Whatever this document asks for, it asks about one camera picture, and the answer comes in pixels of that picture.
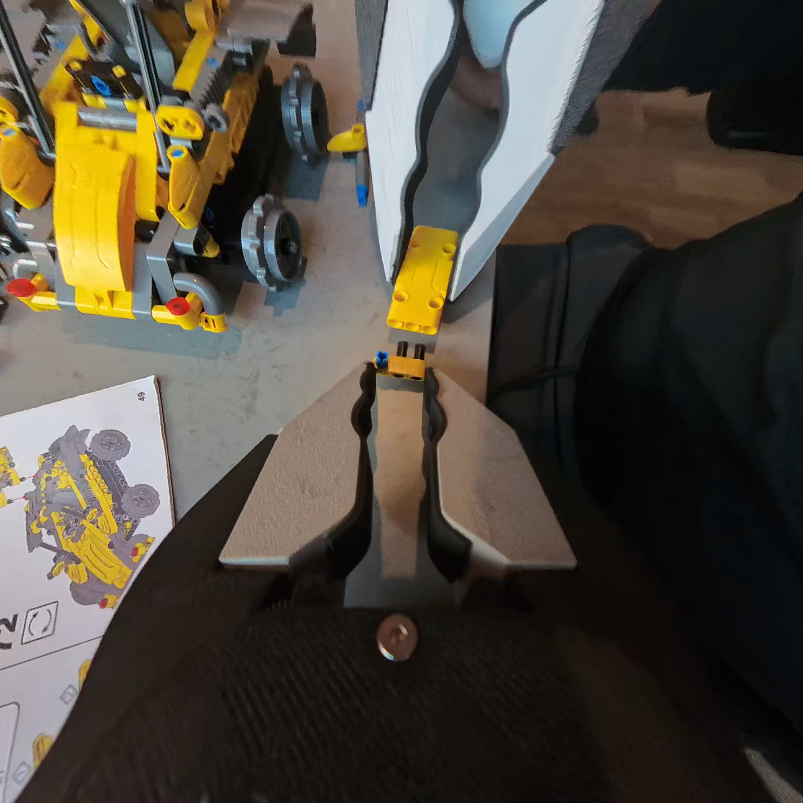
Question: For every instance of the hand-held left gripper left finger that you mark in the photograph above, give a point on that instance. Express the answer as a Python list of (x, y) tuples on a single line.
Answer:
[(301, 495)]

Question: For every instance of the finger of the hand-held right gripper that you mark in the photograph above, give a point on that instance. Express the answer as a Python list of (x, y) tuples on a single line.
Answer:
[(395, 113), (539, 113)]

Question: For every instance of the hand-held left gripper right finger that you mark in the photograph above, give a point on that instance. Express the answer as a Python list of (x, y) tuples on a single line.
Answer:
[(495, 495)]

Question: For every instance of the short yellow beam with pins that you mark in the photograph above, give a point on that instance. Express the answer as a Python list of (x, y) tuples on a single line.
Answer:
[(404, 367)]

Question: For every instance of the yellow rectangular building panel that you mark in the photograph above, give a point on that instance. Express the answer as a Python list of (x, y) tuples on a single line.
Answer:
[(420, 282)]

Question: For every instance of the person's right forearm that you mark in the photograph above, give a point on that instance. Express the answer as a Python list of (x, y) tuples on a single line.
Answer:
[(721, 37)]

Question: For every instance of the person's right hand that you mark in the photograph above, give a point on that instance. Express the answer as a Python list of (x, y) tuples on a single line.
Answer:
[(480, 88)]

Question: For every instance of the grey shaft with yellow lever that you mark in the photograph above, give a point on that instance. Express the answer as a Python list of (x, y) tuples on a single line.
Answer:
[(362, 169)]

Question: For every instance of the instruction booklet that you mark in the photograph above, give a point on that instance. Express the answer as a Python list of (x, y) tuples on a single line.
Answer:
[(63, 615)]

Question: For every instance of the yellow grey toy vehicle model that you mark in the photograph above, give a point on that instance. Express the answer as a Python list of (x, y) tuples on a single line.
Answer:
[(94, 207)]

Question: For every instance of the grey mesh chair seat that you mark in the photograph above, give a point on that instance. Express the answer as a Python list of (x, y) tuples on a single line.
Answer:
[(778, 775)]

